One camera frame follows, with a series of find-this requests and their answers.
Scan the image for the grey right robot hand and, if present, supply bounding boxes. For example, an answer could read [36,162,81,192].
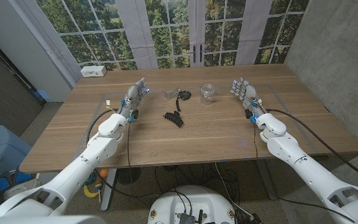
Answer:
[230,77,266,124]

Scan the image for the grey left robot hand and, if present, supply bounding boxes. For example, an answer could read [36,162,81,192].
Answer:
[118,77,151,123]

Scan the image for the clear glass hinged jar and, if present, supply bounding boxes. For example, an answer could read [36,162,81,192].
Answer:
[200,83,216,105]

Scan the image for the white robot base with electronics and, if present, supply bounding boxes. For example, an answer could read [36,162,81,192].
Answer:
[147,185,239,224]

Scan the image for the black claw hair clip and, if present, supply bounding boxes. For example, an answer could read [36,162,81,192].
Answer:
[162,110,185,129]

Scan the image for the clear plastic piece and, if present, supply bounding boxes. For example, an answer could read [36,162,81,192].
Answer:
[163,88,182,101]

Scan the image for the white power strip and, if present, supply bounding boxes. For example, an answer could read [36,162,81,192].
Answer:
[80,65,108,78]

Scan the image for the printed window forest backdrop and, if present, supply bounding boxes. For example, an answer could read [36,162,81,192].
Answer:
[7,0,310,71]

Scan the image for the black round ribbed disc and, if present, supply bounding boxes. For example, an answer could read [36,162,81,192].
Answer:
[116,167,142,185]

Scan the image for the grey table leg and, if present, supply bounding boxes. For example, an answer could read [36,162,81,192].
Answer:
[255,159,278,200]

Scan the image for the teal toy tray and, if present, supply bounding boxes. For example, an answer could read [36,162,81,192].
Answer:
[83,172,97,188]

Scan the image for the colourful toy tool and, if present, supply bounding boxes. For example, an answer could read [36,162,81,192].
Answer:
[94,179,104,203]

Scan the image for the white table leg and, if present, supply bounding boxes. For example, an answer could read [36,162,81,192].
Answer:
[100,168,117,212]

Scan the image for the yellow toy banana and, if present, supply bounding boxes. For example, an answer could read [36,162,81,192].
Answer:
[83,184,99,199]

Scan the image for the blue-grey storage bin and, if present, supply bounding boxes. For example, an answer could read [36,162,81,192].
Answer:
[0,124,32,180]

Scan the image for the white robot torso edge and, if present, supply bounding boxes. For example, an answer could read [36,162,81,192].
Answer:
[0,214,107,224]

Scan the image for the black framed blue object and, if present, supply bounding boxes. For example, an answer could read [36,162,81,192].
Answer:
[0,170,34,192]

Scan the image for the thin black right hand cable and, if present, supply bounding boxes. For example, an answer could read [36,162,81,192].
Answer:
[252,123,259,159]

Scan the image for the thin black hand cable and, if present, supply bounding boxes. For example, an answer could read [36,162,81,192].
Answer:
[252,123,259,159]
[126,121,135,200]

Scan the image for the thin black left hand cable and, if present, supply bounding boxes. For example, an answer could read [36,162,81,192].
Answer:
[126,121,135,200]

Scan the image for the small black corded object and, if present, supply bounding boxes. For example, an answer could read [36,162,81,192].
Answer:
[175,90,192,112]

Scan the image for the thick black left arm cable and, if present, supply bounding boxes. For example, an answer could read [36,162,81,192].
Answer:
[85,108,161,203]

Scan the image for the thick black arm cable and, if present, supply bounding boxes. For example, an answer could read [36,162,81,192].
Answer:
[265,108,358,188]
[85,108,161,203]

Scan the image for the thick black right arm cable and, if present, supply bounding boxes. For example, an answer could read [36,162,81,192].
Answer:
[265,108,358,188]

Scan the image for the tangled black floor cables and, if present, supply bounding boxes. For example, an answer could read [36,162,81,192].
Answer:
[154,161,242,212]

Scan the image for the white floor cable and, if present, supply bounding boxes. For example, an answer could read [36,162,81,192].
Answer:
[213,162,254,220]

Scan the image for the thin black floor cable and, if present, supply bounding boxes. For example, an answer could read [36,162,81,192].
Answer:
[267,194,357,223]

